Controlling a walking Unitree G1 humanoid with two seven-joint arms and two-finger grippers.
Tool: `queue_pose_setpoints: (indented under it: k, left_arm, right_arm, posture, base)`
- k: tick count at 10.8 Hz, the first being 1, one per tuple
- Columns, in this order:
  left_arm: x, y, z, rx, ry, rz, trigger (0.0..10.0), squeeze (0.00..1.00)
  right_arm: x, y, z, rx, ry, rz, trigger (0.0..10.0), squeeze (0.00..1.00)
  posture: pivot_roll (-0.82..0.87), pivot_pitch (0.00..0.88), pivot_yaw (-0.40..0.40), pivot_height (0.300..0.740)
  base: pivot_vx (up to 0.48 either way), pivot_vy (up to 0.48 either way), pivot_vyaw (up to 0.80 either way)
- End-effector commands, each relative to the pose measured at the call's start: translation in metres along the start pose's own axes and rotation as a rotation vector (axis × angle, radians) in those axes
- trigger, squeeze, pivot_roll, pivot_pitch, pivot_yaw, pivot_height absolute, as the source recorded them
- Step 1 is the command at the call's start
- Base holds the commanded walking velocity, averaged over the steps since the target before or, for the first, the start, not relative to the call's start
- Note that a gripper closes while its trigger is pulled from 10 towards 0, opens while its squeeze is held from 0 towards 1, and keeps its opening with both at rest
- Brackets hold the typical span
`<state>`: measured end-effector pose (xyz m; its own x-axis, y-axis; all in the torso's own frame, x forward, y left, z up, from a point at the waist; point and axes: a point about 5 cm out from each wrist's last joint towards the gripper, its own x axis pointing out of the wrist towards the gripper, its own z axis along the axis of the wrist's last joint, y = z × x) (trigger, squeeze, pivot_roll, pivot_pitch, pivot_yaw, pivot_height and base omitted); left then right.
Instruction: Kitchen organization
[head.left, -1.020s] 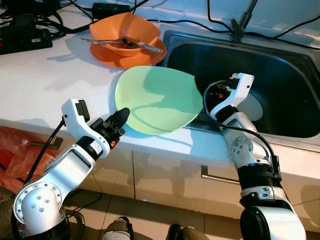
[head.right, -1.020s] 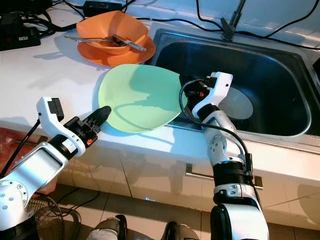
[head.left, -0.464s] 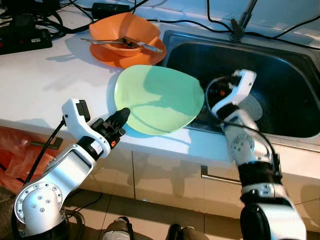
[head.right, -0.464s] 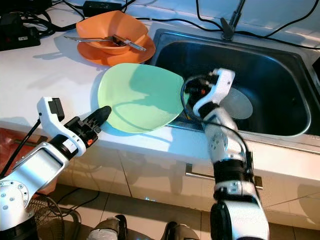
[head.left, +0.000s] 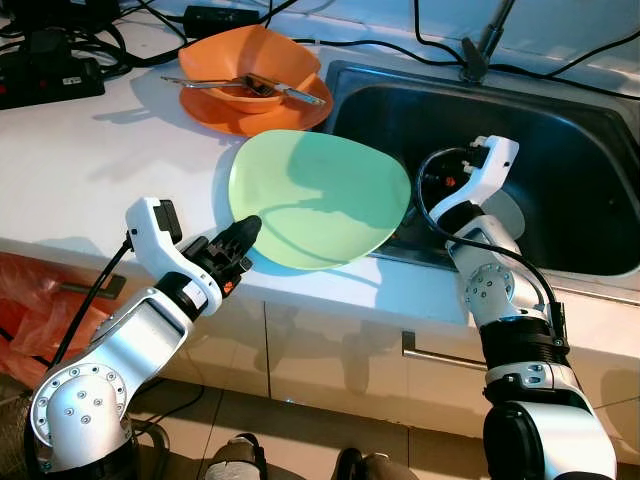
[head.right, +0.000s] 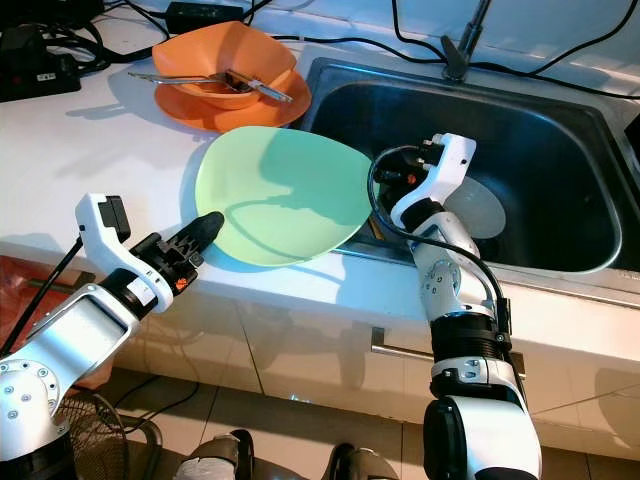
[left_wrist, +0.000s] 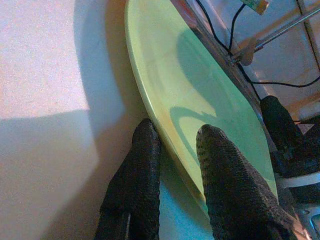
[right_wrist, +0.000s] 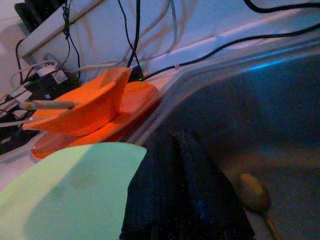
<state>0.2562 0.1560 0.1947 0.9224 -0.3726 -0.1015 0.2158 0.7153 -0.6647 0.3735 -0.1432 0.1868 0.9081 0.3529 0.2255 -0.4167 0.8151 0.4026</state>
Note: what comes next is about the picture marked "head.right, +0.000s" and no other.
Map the black power strip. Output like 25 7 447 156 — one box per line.
0 25 77 101

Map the metal sink faucet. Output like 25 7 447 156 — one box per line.
440 0 493 84

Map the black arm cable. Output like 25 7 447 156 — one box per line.
0 235 86 356
368 148 516 341

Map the black power cable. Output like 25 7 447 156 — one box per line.
390 0 640 86
0 0 171 71

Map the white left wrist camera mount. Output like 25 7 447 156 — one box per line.
74 193 172 314

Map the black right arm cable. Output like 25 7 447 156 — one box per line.
368 148 516 341

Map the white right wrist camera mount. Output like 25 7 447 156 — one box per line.
390 133 478 230

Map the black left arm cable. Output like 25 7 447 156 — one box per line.
0 235 86 356

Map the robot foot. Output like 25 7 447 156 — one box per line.
323 445 403 480
172 430 258 480

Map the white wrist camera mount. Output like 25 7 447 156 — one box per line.
74 193 172 314
390 133 478 230

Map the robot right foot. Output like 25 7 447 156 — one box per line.
323 445 403 480

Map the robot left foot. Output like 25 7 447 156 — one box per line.
172 430 258 480

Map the white bowl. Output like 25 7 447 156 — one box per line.
443 178 507 241

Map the orange bowl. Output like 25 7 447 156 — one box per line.
153 20 297 109

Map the black power adapter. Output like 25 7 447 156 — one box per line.
165 0 247 33

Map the green plate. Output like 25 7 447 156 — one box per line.
195 127 383 268

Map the stainless steel sink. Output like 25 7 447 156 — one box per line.
295 57 640 276

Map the metal fork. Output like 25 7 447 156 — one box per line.
220 70 297 104

